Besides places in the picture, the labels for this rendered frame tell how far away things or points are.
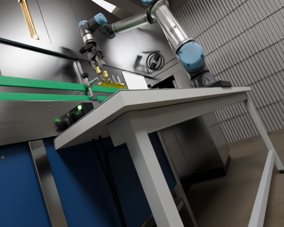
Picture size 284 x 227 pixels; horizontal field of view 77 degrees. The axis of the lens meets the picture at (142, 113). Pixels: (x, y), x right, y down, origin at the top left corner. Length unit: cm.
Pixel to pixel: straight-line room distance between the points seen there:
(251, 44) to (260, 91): 84
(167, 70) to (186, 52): 126
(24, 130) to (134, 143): 32
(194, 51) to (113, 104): 65
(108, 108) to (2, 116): 30
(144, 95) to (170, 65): 180
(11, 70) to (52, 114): 47
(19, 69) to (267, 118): 361
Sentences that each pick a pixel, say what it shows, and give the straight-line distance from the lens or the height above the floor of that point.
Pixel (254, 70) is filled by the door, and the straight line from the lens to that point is 381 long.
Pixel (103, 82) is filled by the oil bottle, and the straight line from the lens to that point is 113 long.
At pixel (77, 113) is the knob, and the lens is 62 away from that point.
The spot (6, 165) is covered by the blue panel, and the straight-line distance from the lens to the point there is 57.
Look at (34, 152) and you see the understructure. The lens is 58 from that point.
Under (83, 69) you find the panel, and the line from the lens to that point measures 131.
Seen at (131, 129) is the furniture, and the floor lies 67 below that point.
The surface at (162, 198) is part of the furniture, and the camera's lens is 42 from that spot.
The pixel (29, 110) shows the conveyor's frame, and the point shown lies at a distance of 62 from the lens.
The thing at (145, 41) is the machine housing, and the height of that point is 178.
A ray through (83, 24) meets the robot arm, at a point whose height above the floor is 149.
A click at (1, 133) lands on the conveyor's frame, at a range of 57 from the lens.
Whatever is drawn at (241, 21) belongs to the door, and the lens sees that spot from 401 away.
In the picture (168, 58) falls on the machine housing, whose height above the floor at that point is 143.
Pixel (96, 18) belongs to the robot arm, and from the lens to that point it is 132.
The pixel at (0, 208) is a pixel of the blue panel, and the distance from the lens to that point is 55.
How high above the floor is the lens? 64
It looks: 9 degrees up
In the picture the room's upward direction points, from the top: 22 degrees counter-clockwise
